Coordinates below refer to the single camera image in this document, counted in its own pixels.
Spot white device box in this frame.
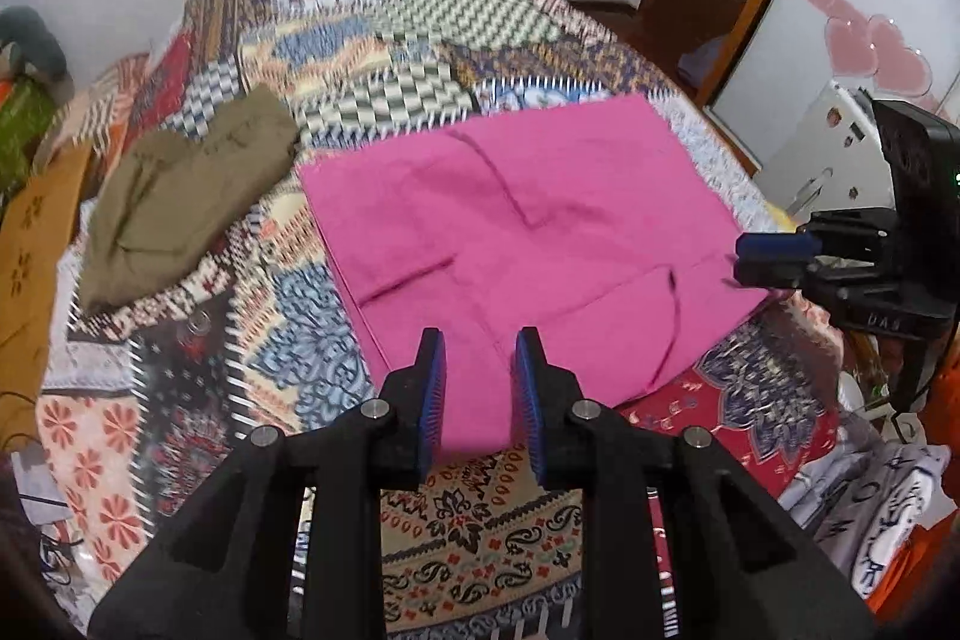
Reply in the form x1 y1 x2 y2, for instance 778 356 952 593
754 80 893 223

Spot green storage bag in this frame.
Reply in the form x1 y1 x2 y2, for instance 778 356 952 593
0 76 55 198

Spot orange garment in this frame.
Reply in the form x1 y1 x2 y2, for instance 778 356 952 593
869 338 960 619

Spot olive green pants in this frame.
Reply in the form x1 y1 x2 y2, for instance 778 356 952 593
78 86 298 314

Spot white sliding wardrobe door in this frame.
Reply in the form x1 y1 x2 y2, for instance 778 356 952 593
711 0 958 164

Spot pink pants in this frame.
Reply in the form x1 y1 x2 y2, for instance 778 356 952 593
299 94 763 458

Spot patchwork patterned bedspread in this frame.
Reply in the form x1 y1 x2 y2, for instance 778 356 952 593
37 0 841 638

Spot white printed cloth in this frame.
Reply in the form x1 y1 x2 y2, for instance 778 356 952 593
779 413 952 599

